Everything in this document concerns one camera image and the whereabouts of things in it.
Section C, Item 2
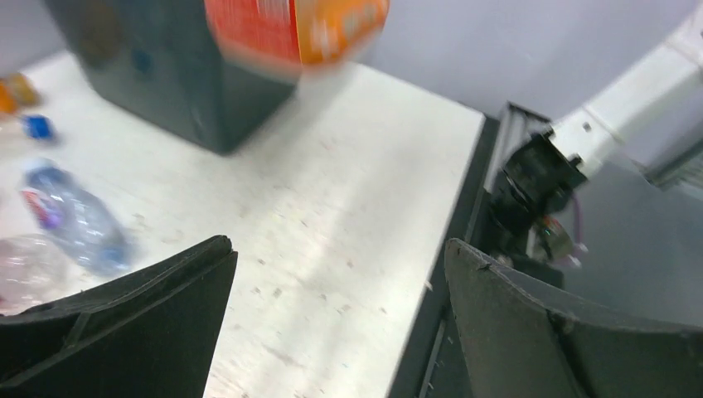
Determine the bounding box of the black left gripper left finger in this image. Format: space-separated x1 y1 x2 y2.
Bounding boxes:
1 235 237 397

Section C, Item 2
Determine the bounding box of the small clear water bottle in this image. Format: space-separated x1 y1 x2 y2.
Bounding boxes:
20 158 132 277

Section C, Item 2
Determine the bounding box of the crushed orange label bottle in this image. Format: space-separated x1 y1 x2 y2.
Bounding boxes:
204 0 390 76

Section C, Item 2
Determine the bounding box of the Nongfu bottle red cap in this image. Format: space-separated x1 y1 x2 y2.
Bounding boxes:
1 234 69 315

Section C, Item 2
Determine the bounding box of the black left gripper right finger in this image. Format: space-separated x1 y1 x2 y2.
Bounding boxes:
460 251 702 397

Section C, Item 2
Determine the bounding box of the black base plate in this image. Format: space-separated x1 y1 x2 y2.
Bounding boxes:
386 101 550 398

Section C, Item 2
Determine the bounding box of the orange juice bottle far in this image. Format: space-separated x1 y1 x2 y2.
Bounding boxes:
1 72 41 114

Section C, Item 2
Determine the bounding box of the dark green plastic bin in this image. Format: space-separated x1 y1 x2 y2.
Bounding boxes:
46 0 297 154

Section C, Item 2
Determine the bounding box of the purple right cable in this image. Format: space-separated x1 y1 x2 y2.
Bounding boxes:
565 195 589 265

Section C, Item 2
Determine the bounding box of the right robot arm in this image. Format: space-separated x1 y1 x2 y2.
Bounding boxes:
444 7 702 397

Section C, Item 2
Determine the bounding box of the blue label bottle blue cap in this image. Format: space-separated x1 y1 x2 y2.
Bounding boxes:
1 114 56 143

